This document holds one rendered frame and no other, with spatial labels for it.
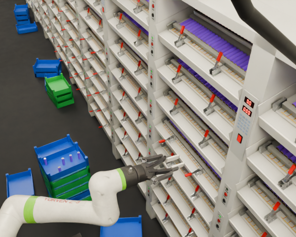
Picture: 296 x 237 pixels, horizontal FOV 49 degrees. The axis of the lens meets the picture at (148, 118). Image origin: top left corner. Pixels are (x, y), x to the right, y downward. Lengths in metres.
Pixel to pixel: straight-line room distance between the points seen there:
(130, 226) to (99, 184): 1.30
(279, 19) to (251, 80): 0.22
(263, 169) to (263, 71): 0.35
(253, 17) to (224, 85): 0.72
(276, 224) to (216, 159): 0.36
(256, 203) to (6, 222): 1.01
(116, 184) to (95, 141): 1.91
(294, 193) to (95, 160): 2.14
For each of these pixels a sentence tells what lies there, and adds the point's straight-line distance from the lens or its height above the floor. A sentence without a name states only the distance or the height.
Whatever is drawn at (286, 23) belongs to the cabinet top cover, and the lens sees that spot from 1.16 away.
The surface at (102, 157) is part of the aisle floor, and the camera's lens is 3.05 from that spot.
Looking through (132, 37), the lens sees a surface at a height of 1.32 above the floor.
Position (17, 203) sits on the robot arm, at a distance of 1.55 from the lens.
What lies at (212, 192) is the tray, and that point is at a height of 0.94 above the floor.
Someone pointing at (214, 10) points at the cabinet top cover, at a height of 1.75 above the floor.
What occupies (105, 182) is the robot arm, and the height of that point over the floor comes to 1.17.
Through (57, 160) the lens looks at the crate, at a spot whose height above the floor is 0.40.
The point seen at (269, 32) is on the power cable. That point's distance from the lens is 0.57.
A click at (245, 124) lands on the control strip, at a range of 1.18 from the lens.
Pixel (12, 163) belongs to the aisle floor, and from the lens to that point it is 3.19.
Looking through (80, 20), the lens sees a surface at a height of 1.05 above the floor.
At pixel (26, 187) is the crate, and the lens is 2.95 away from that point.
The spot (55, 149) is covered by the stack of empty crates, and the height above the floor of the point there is 0.24.
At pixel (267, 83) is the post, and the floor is 1.63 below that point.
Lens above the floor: 2.16
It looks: 39 degrees down
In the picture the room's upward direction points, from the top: 1 degrees clockwise
